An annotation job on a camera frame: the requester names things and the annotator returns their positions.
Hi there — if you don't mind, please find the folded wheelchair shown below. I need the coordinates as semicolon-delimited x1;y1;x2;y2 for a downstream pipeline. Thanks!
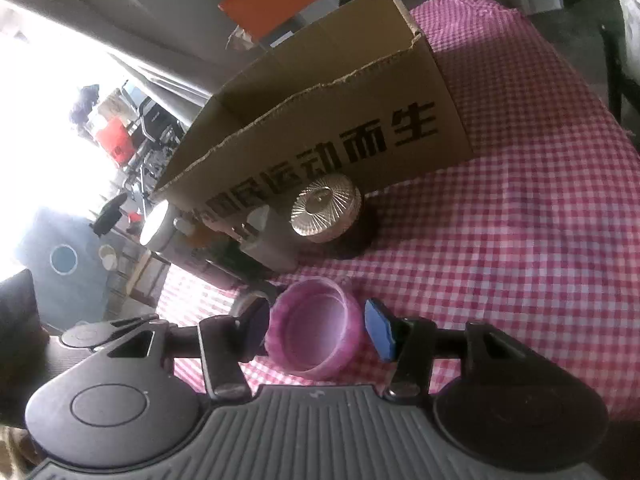
120;80;186;196

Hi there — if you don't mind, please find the black chair armrest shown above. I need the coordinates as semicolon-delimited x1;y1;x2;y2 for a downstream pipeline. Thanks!
92;192;128;236

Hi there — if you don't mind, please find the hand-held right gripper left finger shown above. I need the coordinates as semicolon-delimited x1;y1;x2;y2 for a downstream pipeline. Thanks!
107;297;273;401

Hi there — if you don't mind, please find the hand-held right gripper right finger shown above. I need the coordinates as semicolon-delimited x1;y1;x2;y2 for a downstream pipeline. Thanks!
364;299;521;403

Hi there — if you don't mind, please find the green glass dropper bottle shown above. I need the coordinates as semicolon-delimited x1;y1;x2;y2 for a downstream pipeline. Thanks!
185;217;251;286

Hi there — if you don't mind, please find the dark jar with gold lid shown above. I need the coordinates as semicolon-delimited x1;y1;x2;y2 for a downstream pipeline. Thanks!
290;172;378;261

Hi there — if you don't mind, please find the red white checkered tablecloth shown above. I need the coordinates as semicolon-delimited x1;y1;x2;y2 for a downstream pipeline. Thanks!
157;0;640;421

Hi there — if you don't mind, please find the cardboard box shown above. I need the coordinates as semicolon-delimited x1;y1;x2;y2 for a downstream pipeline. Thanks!
150;0;475;213

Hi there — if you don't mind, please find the purple plastic bowl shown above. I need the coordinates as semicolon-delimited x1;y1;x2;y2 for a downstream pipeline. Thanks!
267;277;363;381

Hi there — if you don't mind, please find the wooden stool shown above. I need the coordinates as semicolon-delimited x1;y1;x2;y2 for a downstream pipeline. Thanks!
107;245;171;306

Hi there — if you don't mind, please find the blue panel with white ring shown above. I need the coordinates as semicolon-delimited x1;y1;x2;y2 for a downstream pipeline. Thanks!
15;210;116;331

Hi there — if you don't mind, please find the grey curtain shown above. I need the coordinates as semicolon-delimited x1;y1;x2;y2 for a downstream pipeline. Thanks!
0;0;266;101

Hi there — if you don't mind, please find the white charger plug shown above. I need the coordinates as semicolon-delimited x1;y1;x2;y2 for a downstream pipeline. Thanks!
227;207;301;276

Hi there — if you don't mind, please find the dark chair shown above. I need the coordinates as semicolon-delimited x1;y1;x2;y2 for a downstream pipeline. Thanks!
597;0;640;126

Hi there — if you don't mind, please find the red bag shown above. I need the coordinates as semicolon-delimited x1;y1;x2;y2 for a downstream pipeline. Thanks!
95;115;138;168

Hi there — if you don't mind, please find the black seat cushion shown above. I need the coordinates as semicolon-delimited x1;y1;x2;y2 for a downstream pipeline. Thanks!
0;267;41;341

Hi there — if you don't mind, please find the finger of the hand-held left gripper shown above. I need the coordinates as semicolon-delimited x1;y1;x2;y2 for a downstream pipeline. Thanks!
107;312;161;337

